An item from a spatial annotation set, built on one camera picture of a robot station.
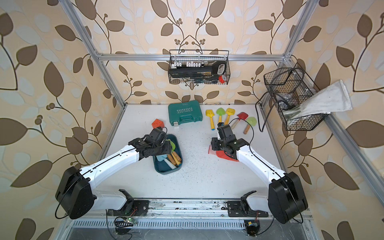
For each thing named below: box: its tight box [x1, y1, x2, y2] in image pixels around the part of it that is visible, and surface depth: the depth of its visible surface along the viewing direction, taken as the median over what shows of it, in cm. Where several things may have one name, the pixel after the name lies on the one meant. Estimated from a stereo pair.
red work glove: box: [208, 144, 240, 162], surface depth 95 cm
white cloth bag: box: [284, 79, 353, 119], surface depth 59 cm
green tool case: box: [168, 100, 203, 126], surface depth 111 cm
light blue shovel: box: [156, 154, 177, 170], surface depth 91 cm
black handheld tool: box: [169, 61, 227, 78], surface depth 84 cm
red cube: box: [151, 118, 165, 129], surface depth 105 cm
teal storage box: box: [152, 134, 184, 175], surface depth 88 cm
